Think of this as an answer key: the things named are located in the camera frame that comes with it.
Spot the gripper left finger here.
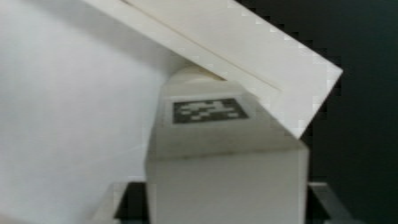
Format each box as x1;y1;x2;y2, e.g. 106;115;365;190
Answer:
113;182;149;224

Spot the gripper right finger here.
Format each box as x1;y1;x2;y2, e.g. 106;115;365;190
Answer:
305;182;330;224

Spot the white square tabletop tray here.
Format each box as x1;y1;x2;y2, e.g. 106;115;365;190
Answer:
0;0;341;224

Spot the white table leg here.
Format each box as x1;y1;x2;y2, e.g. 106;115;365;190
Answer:
145;66;309;224

